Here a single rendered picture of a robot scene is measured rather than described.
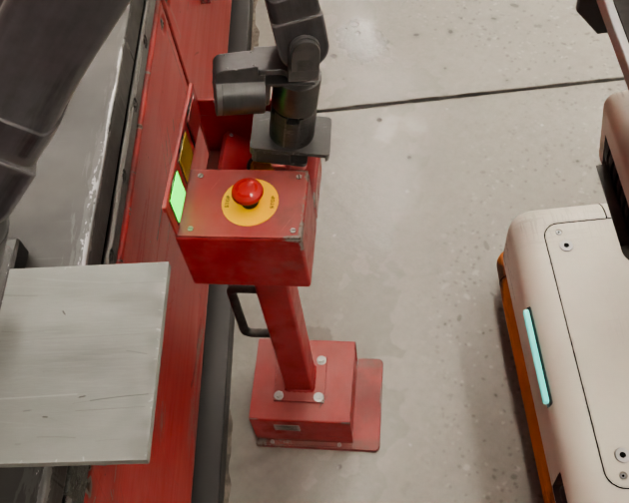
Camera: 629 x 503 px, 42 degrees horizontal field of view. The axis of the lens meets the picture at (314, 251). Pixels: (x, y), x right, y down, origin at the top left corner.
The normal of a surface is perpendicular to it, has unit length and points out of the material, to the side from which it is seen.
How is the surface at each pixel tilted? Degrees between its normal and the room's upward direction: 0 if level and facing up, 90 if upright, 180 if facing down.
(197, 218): 0
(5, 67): 74
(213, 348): 0
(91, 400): 0
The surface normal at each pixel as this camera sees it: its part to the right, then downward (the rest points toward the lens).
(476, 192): -0.09, -0.53
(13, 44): 0.14, 0.70
